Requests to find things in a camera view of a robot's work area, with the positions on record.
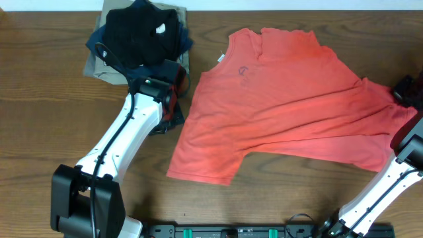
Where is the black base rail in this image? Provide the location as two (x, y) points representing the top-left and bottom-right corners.
(141, 223), (396, 238)

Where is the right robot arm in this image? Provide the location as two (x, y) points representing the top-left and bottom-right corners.
(319, 73), (422, 237)

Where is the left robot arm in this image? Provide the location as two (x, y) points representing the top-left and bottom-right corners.
(50, 60), (186, 237)

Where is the red t-shirt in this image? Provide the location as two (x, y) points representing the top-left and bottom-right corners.
(167, 28), (416, 185)

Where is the navy folded garment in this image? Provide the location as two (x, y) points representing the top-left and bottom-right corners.
(85, 0), (194, 96)

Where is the black folded garment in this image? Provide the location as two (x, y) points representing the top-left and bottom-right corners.
(102, 5), (179, 69)

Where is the khaki folded garment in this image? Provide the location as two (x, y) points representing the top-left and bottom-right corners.
(84, 0), (193, 85)

